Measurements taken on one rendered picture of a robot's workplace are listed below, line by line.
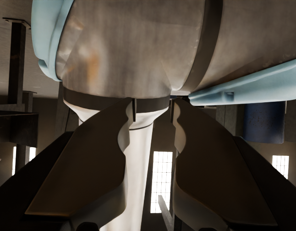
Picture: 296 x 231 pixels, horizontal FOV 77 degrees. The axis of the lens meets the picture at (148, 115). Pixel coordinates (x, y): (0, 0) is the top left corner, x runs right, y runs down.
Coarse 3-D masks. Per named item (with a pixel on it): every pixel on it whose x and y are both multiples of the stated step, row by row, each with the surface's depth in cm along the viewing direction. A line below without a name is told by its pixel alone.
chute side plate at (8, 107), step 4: (0, 104) 107; (4, 104) 110; (8, 104) 114; (12, 104) 118; (24, 104) 132; (0, 108) 107; (4, 108) 110; (8, 108) 114; (12, 108) 118; (16, 108) 123; (20, 108) 127; (24, 108) 132
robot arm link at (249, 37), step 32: (224, 0) 14; (256, 0) 14; (288, 0) 15; (224, 32) 14; (256, 32) 15; (288, 32) 15; (224, 64) 16; (256, 64) 15; (288, 64) 14; (192, 96) 19; (224, 96) 16; (256, 96) 15; (288, 96) 15
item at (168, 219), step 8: (24, 96) 629; (32, 96) 641; (32, 104) 644; (16, 144) 617; (16, 152) 619; (24, 152) 630; (176, 152) 700; (16, 160) 622; (24, 160) 631; (16, 168) 624; (160, 200) 968; (160, 208) 951; (168, 216) 818; (176, 216) 694; (168, 224) 780; (176, 224) 694
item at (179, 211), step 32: (192, 128) 9; (224, 128) 9; (192, 160) 7; (224, 160) 7; (192, 192) 6; (224, 192) 6; (256, 192) 6; (192, 224) 6; (224, 224) 5; (256, 224) 5
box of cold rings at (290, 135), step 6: (288, 102) 254; (294, 102) 245; (288, 108) 253; (294, 108) 245; (288, 114) 253; (294, 114) 244; (288, 120) 252; (294, 120) 243; (288, 126) 252; (294, 126) 243; (288, 132) 251; (294, 132) 243; (288, 138) 251; (294, 138) 242
